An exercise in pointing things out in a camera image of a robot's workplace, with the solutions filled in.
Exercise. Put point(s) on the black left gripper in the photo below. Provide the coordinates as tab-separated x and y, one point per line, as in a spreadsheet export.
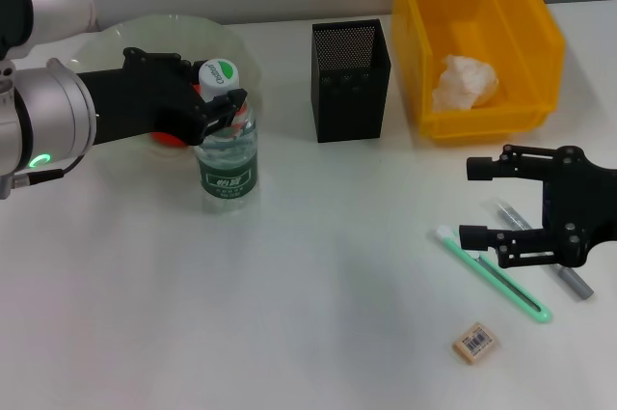
144	96

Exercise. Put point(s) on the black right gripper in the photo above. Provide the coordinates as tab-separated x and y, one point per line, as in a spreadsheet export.
578	207

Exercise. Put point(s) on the red-orange fruit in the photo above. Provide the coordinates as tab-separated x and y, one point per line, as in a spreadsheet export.
169	140

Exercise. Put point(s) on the clear plastic water bottle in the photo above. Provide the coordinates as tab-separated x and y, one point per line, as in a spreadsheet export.
229	173

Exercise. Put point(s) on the green utility knife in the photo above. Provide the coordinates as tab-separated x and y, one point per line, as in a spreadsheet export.
520	296

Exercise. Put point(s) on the white paper ball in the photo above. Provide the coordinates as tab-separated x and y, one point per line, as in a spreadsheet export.
465	82

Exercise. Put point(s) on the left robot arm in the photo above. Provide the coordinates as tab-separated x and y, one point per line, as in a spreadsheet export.
43	106

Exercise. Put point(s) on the translucent wavy fruit plate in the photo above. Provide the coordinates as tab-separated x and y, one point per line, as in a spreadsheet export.
144	36

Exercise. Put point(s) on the grey marker pen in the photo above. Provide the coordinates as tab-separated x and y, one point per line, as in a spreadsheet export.
576	282

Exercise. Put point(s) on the black mesh pen holder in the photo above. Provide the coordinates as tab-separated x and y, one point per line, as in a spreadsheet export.
349	101

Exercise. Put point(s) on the beige eraser with barcode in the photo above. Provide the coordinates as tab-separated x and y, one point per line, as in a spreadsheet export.
475	343

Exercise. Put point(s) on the yellow plastic storage bin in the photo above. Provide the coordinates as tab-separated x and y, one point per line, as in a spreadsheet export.
482	19

